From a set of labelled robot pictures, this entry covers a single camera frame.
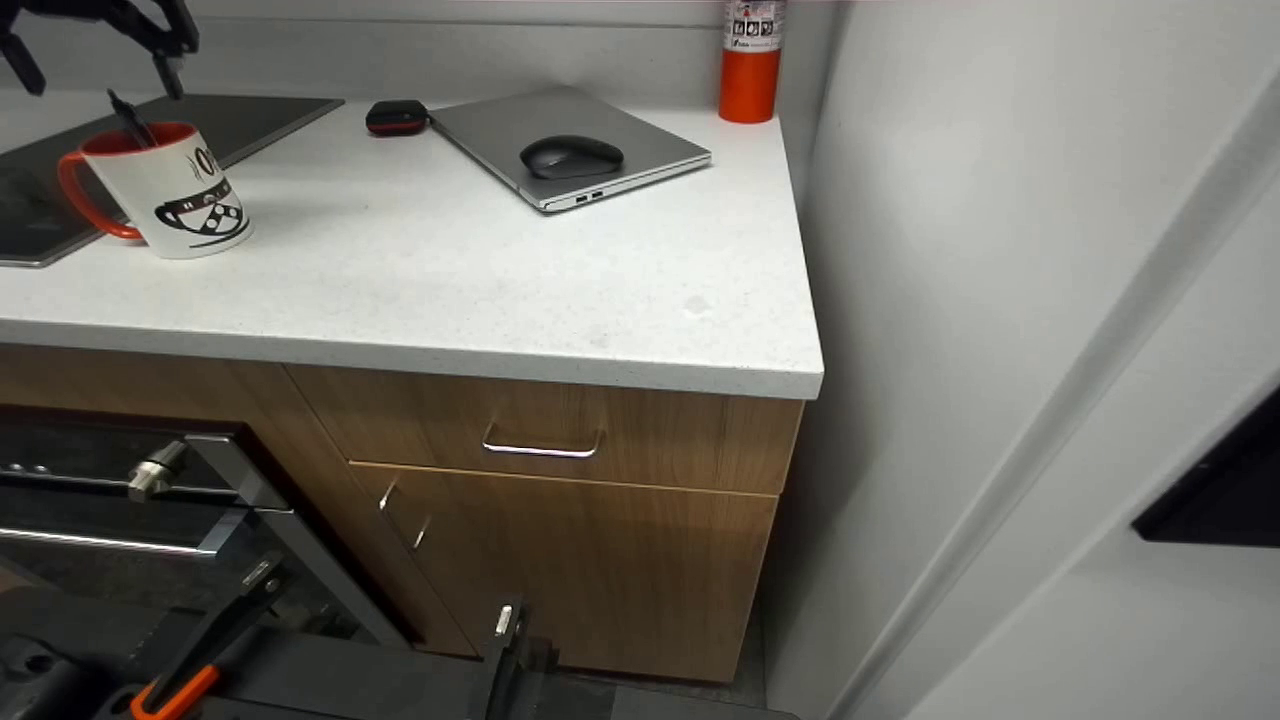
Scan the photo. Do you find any orange handled clamp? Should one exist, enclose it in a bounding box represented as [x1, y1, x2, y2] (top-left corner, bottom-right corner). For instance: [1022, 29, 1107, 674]
[123, 571, 274, 720]

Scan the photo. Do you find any black metal cart frame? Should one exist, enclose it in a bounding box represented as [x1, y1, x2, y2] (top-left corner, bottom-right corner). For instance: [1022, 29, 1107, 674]
[0, 408, 410, 720]

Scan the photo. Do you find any black computer mouse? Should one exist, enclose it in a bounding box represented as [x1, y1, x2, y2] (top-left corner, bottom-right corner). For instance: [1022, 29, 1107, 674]
[514, 132, 628, 188]

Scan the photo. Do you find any grey closed laptop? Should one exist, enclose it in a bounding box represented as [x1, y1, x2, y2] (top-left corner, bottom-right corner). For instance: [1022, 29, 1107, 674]
[422, 85, 714, 219]

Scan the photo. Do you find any wooden cabinet door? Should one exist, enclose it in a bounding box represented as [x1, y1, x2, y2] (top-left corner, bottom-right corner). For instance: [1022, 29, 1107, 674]
[319, 459, 783, 689]

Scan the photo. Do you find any dark pen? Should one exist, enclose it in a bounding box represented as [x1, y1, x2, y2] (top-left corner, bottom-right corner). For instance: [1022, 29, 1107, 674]
[102, 89, 157, 154]

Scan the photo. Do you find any black clamp with silver knob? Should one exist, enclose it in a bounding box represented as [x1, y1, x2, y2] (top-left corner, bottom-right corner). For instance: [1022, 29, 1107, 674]
[474, 602, 561, 720]

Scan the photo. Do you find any silver drawer handle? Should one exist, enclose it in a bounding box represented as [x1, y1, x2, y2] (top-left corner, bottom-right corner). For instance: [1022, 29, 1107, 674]
[474, 437, 603, 466]

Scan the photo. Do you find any small black and red case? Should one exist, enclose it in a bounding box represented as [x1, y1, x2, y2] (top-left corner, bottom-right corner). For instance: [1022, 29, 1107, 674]
[360, 97, 436, 141]

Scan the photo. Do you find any wooden drawer front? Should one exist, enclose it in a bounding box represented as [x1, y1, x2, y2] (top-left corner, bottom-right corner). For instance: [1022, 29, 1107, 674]
[289, 370, 809, 502]

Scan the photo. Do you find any orange and white bottle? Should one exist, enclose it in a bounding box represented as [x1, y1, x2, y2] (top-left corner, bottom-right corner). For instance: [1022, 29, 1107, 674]
[714, 0, 790, 127]

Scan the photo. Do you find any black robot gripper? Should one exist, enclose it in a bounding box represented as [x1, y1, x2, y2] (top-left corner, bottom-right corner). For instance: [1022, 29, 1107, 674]
[0, 0, 202, 102]

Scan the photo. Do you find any white mug with orange handle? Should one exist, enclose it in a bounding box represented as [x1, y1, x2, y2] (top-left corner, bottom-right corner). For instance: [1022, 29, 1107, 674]
[53, 121, 260, 265]

